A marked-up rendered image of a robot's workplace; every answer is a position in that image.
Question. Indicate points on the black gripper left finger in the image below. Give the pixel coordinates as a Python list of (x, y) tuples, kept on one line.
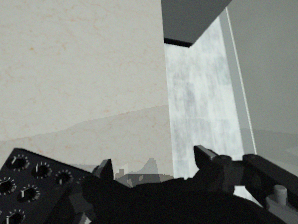
[(61, 203)]

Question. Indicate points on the black knob box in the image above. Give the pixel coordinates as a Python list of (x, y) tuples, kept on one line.
[(19, 184)]

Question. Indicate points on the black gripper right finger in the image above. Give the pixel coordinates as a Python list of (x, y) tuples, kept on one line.
[(269, 184)]

